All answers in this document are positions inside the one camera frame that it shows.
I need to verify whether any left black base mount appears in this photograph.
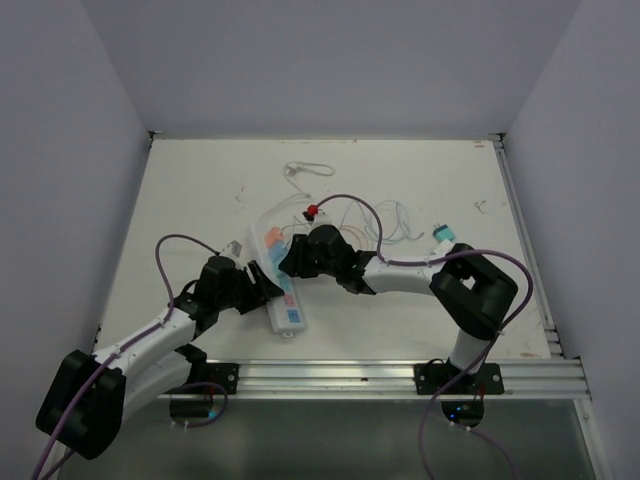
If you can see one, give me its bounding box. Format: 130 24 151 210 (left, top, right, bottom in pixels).
201 362 240 395

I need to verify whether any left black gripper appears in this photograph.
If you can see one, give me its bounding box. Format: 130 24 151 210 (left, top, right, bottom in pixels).
215 260 282 313

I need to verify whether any teal charger plug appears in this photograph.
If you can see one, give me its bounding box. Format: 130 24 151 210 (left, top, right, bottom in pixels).
432 224 456 243

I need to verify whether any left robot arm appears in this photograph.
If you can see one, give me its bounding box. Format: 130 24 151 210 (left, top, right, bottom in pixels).
36 256 284 459

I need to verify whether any orange charger plug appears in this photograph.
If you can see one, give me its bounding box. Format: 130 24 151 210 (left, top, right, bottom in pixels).
264 227 284 249

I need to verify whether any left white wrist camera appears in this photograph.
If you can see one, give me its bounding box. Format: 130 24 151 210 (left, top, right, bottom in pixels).
221 240 243 259

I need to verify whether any white 80W charger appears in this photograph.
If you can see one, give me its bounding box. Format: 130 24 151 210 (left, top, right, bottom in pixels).
430 240 455 258

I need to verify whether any white power strip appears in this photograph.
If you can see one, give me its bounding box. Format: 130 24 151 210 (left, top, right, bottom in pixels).
249 221 307 339

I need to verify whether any aluminium rail frame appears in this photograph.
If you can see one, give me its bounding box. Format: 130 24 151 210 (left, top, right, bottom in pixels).
67 357 594 401

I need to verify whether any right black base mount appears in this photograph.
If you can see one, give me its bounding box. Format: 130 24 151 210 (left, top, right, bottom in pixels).
413 359 505 396

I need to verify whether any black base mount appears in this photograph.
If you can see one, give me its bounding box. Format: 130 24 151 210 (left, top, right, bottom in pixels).
413 359 505 396
201 362 240 395

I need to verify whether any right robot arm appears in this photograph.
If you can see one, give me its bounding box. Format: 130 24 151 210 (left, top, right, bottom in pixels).
278 225 518 393

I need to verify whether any green charging cable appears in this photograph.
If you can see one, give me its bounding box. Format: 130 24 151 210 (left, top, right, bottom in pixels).
339 199 429 246

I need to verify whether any blue charger plug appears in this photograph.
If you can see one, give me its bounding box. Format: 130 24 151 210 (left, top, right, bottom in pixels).
268 244 287 263

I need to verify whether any green charger plug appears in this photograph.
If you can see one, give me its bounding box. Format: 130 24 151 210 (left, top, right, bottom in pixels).
273 263 286 278

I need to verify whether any white power strip cord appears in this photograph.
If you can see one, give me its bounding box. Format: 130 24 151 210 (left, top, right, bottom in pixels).
258 160 336 226

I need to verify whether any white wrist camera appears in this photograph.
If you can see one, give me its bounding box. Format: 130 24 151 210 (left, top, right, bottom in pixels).
302 204 333 229
221 240 243 259

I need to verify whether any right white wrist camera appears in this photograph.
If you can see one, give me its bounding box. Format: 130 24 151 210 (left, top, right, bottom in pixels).
302 204 333 229

